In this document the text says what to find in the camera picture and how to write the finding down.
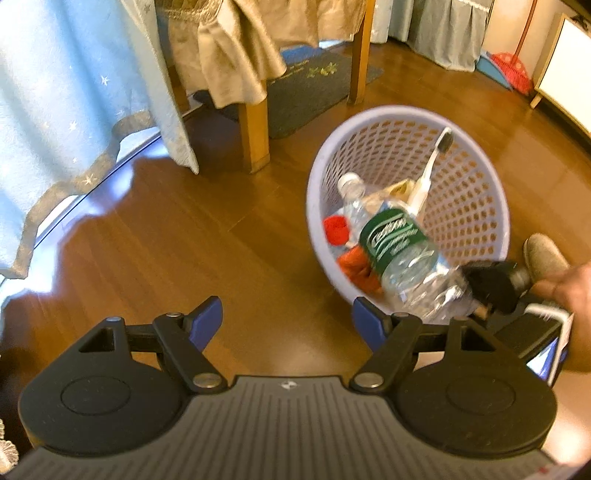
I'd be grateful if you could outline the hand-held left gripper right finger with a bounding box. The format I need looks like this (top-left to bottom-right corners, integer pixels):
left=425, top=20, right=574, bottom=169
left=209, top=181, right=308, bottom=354
left=350, top=296, right=497, bottom=393

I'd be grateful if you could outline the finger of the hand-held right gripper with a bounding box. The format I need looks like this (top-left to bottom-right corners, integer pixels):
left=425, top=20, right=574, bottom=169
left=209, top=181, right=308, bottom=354
left=462, top=261, right=506, bottom=319

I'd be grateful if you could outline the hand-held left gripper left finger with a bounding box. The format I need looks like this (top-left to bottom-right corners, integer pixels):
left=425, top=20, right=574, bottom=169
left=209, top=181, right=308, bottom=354
left=78, top=295, right=227, bottom=393

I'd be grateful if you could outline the orange plastic bag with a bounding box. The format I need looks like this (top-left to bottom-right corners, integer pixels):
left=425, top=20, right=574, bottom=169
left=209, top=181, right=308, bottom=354
left=337, top=244, right=384, bottom=294

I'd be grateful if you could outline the clear plastic bottle green label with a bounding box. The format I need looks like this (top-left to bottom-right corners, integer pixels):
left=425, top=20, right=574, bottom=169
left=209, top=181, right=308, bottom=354
left=336, top=172, right=472, bottom=319

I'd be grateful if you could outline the red bottle cap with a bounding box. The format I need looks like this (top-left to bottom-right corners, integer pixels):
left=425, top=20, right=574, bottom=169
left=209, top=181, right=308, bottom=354
left=323, top=217, right=352, bottom=245

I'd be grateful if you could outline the white toothbrush with black bristles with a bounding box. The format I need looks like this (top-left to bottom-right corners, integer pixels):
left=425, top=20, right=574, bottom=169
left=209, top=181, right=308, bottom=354
left=406, top=128, right=454, bottom=217

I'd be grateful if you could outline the beige plastic bag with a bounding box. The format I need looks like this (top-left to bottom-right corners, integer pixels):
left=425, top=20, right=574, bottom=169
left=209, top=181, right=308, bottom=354
left=385, top=179, right=416, bottom=199

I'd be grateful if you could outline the lavender plastic mesh basket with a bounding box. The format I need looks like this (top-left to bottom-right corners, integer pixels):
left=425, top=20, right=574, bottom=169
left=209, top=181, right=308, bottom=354
left=306, top=105, right=512, bottom=324

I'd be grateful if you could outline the person's right hand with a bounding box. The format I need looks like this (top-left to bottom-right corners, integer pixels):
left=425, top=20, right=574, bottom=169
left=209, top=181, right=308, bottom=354
left=531, top=263, right=591, bottom=374

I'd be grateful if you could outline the beige slipper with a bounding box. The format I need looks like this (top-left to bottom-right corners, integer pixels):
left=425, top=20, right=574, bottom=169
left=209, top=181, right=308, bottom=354
left=523, top=233, right=570, bottom=284

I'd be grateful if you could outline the wooden table leg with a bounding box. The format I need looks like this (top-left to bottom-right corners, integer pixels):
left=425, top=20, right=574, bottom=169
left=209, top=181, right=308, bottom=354
left=347, top=9, right=376, bottom=106
left=238, top=99, right=271, bottom=175
left=168, top=65, right=191, bottom=112

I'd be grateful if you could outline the red broom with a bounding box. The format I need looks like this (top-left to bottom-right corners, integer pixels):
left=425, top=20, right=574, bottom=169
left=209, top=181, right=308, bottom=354
left=489, top=0, right=539, bottom=95

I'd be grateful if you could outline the blue dustpan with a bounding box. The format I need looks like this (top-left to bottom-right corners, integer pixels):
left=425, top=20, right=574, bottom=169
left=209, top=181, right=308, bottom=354
left=475, top=53, right=513, bottom=90

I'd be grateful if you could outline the white wooden framed panel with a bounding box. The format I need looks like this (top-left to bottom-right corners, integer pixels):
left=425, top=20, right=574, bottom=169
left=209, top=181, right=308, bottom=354
left=530, top=13, right=591, bottom=139

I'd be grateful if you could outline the dark grey floor mat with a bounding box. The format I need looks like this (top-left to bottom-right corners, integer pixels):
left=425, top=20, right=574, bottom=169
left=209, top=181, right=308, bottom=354
left=191, top=46, right=385, bottom=140

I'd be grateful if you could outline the white lace cloth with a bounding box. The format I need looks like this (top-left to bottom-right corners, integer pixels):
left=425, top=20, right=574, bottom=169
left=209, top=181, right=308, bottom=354
left=0, top=418, right=19, bottom=464

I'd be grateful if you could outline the grey green curtain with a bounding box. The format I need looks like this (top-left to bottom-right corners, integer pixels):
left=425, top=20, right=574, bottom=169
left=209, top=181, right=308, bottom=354
left=372, top=0, right=490, bottom=72

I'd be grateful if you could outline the light blue star curtain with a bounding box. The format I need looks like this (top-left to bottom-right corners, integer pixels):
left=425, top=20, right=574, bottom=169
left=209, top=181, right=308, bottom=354
left=0, top=0, right=200, bottom=280

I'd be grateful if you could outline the beige tablecloth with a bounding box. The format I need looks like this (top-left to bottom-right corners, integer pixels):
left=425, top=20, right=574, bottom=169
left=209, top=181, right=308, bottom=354
left=159, top=0, right=368, bottom=109

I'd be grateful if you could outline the metal floor rail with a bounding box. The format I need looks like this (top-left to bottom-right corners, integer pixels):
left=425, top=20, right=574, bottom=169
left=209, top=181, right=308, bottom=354
left=32, top=105, right=206, bottom=243

